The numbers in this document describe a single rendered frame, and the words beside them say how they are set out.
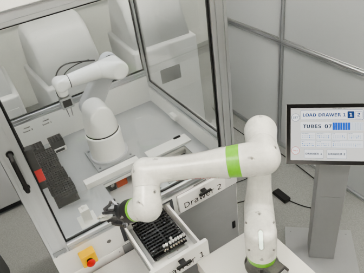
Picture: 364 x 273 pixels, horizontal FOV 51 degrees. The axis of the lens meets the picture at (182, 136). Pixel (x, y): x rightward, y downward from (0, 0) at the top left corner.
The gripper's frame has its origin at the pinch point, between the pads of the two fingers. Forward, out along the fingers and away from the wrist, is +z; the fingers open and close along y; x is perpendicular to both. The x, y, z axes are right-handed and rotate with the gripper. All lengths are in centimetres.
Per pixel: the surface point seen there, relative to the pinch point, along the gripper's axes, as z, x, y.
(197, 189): -2, -50, -16
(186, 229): -5.8, -29.2, -26.5
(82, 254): 18.5, 10.2, -11.7
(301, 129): -42, -97, -14
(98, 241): 17.6, 0.8, -10.9
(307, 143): -43, -95, -22
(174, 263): -13.2, -10.5, -31.6
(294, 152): -37, -90, -23
